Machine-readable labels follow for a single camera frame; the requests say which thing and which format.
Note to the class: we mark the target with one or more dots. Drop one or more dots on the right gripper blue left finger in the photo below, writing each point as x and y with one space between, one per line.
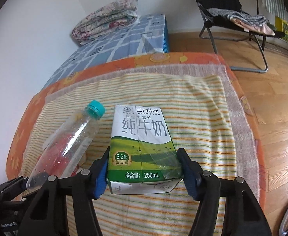
98 177

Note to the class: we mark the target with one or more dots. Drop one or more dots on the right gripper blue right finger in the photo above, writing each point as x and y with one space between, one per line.
191 174

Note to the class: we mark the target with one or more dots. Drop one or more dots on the clear plastic bottle teal cap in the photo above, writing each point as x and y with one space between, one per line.
65 148

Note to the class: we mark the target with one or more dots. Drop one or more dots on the green white milk carton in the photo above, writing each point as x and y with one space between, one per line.
142 156

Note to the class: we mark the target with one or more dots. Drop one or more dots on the red tissue box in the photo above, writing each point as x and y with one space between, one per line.
66 164

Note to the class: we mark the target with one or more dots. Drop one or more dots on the orange floral mattress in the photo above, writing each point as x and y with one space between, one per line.
20 140

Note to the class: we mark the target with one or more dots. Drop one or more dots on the blue plaid mattress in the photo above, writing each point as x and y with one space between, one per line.
148 35

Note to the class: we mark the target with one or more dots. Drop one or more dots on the folded floral quilt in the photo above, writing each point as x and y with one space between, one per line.
115 15

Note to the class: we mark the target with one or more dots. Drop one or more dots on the striped clothes on chair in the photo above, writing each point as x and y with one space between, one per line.
257 23

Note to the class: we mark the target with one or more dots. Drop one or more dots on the yellow box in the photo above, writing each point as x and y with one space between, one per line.
282 26

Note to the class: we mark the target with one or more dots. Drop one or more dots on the black folding chair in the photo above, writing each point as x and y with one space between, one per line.
211 21

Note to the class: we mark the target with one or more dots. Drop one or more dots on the striped hanging towel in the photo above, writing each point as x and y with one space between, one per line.
275 7

